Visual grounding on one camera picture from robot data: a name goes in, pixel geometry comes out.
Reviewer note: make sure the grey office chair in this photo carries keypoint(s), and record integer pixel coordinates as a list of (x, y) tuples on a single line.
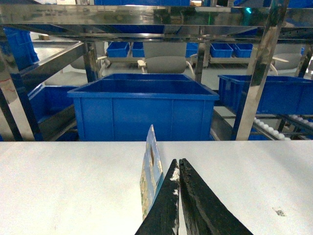
[(164, 58)]

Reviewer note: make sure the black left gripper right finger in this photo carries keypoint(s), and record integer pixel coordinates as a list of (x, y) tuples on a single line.
[(204, 213)]

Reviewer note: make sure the stainless steel flow rack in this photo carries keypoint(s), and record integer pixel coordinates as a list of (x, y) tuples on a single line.
[(263, 26)]

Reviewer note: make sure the flower gift bag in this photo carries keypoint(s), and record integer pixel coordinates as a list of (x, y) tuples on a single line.
[(152, 175)]

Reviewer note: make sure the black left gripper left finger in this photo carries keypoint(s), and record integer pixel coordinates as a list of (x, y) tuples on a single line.
[(163, 217)]

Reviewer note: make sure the blue bin behind table left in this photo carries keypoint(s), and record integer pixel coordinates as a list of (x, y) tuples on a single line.
[(124, 106)]

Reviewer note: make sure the blue bin behind table right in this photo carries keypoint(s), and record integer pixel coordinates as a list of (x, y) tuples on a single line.
[(282, 95)]

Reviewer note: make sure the small qr sticker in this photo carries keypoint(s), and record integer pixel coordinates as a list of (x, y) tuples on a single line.
[(279, 211)]

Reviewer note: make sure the blue bin behind table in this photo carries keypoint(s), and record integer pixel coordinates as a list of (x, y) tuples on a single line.
[(282, 95), (124, 106)]

